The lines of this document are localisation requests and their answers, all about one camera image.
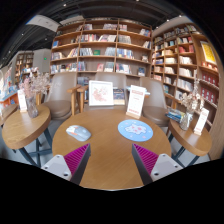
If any wide wooden bookshelf with books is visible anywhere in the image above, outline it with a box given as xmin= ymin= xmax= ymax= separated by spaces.
xmin=49 ymin=18 xmax=154 ymax=84

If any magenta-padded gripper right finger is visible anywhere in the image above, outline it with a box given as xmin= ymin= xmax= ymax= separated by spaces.
xmin=131 ymin=143 xmax=184 ymax=186

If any brown padded wooden armchair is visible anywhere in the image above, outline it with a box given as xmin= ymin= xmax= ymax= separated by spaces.
xmin=76 ymin=71 xmax=134 ymax=114
xmin=35 ymin=71 xmax=83 ymax=122
xmin=139 ymin=76 xmax=181 ymax=128

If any grey computer mouse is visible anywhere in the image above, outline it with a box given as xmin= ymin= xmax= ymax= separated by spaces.
xmin=65 ymin=124 xmax=92 ymax=142

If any white sign with wooden base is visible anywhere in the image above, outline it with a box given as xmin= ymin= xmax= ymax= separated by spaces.
xmin=125 ymin=84 xmax=147 ymax=120

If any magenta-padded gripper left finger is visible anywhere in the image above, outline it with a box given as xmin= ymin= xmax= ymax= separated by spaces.
xmin=41 ymin=143 xmax=92 ymax=186

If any white framed floral picture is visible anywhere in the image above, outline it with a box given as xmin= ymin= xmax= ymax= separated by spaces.
xmin=88 ymin=79 xmax=115 ymax=107

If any small white table sign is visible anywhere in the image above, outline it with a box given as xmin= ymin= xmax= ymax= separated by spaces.
xmin=16 ymin=88 xmax=29 ymax=113
xmin=193 ymin=107 xmax=210 ymax=136

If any glass vase with pink flowers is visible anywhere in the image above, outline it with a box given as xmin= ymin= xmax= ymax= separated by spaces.
xmin=18 ymin=68 xmax=51 ymax=119

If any distant wooden bookshelf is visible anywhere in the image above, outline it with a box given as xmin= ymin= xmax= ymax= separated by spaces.
xmin=13 ymin=50 xmax=35 ymax=84

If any stack of books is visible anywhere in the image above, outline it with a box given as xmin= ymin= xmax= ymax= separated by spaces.
xmin=164 ymin=107 xmax=186 ymax=124

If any glass vase with beige flowers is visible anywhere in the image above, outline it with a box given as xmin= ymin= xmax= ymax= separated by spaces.
xmin=178 ymin=78 xmax=206 ymax=132

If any dark cover book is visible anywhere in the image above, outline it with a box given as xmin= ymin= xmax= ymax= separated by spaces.
xmin=112 ymin=87 xmax=126 ymax=106

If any round light blue mouse pad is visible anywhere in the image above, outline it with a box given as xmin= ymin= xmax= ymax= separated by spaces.
xmin=117 ymin=119 xmax=154 ymax=143

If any round wooden side table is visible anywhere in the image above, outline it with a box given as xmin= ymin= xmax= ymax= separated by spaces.
xmin=167 ymin=118 xmax=213 ymax=168
xmin=1 ymin=103 xmax=54 ymax=168

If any angled wooden bookshelf with books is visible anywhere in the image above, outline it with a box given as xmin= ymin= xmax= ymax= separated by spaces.
xmin=151 ymin=22 xmax=224 ymax=134

